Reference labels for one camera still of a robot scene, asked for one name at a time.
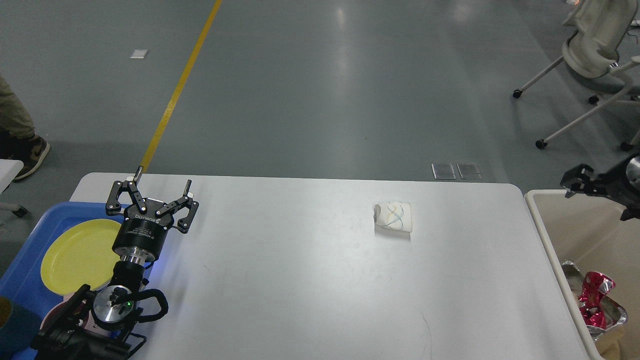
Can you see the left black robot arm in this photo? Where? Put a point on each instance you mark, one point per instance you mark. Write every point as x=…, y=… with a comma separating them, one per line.
x=99, y=324

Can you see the crushed red can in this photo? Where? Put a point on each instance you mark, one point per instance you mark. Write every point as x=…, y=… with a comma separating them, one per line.
x=595, y=287

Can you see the aluminium foil tray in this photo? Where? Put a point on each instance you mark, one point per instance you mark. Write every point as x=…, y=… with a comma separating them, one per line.
x=616, y=315

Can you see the beige plastic bin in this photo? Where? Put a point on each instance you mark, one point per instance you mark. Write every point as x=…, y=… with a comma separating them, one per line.
x=588, y=231

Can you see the yellow plate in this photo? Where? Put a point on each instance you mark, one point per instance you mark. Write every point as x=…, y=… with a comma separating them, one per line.
x=81, y=255

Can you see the blue plastic tray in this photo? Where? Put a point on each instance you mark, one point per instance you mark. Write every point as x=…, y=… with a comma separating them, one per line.
x=22, y=282

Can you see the pink mug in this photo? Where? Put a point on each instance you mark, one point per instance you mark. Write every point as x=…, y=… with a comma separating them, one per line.
x=48, y=318

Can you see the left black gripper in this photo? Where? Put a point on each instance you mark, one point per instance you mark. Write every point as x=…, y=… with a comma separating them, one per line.
x=142, y=235

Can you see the dark teal mug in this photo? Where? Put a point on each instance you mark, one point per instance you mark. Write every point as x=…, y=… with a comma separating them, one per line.
x=18, y=327

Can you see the person in khaki trousers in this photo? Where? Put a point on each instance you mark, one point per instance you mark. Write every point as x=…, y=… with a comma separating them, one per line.
x=19, y=141

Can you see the metal floor plate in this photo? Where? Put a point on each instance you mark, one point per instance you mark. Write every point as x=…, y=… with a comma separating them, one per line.
x=469, y=171
x=443, y=171

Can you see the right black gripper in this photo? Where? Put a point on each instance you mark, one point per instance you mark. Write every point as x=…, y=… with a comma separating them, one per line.
x=621, y=184

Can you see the white office chair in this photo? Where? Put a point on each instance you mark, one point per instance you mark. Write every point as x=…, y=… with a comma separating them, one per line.
x=591, y=56

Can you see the brown paper bag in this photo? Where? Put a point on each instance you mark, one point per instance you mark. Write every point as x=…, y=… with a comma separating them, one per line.
x=610, y=346

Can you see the white side table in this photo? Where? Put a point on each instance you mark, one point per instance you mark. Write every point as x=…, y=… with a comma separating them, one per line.
x=9, y=169

